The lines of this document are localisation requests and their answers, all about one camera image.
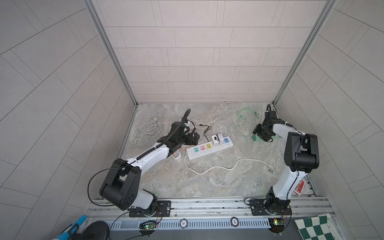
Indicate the blue handled tool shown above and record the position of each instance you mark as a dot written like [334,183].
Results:
[72,229]

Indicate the red card packet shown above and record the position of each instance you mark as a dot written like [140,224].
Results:
[300,187]

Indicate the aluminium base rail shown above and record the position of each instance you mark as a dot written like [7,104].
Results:
[209,213]

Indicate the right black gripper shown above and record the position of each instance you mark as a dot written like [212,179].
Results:
[257,129]

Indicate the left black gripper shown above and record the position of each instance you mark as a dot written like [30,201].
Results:
[194,140]

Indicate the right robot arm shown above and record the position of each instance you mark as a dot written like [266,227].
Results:
[301,156]

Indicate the long multicolour power strip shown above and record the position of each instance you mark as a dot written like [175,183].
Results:
[217,144]

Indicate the black round stool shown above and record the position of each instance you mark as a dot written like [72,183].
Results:
[96,231]

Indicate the green white checkerboard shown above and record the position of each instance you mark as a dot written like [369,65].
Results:
[318,228]

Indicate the small blue-socket power strip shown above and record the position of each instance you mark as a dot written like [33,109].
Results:
[177,155]

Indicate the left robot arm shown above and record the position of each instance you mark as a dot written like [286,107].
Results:
[121,185]

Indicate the green charger with cable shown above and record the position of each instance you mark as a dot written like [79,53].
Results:
[245,131]

